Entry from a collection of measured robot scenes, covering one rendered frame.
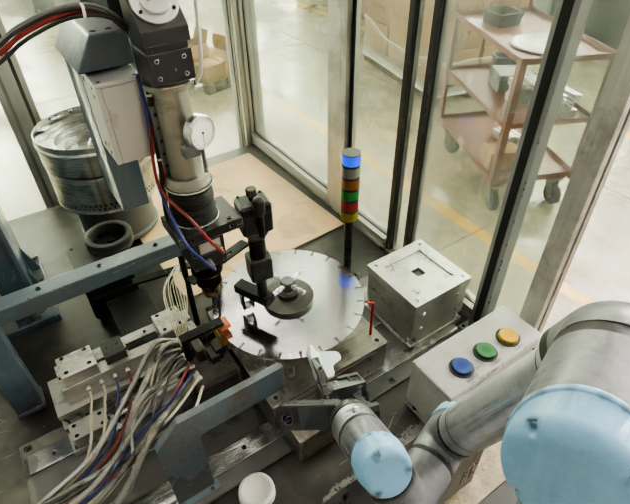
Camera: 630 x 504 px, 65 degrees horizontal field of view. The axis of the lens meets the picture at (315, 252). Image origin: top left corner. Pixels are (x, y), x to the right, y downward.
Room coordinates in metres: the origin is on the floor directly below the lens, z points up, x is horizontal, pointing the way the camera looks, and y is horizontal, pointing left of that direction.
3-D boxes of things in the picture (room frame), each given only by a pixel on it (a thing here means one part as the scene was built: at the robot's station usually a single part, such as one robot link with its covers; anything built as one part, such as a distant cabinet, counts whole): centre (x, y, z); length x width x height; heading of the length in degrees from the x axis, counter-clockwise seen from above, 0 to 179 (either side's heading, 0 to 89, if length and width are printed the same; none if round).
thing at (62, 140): (1.31, 0.63, 0.93); 0.31 x 0.31 x 0.36
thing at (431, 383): (0.66, -0.34, 0.82); 0.28 x 0.11 x 0.15; 123
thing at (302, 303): (0.77, 0.06, 0.96); 0.11 x 0.11 x 0.03
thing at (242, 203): (0.70, 0.11, 1.17); 0.06 x 0.05 x 0.20; 114
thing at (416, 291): (0.90, -0.25, 0.82); 0.18 x 0.18 x 0.15; 33
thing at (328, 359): (0.59, -0.02, 0.96); 0.09 x 0.06 x 0.03; 16
